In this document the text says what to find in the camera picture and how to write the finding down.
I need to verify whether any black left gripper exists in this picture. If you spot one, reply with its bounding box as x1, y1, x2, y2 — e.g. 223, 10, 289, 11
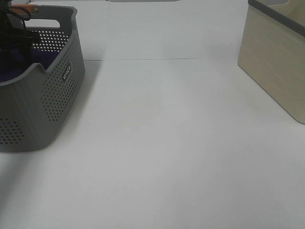
0, 0, 38, 60

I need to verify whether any purple towel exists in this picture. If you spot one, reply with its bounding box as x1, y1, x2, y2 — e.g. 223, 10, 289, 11
0, 49, 59, 82

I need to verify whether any grey perforated plastic basket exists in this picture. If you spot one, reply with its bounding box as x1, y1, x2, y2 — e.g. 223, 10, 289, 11
0, 5, 85, 152

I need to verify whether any beige storage box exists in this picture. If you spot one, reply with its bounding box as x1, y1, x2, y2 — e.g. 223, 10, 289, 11
238, 0, 305, 124

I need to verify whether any brown basket handle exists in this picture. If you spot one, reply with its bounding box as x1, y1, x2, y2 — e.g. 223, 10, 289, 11
11, 4, 37, 14

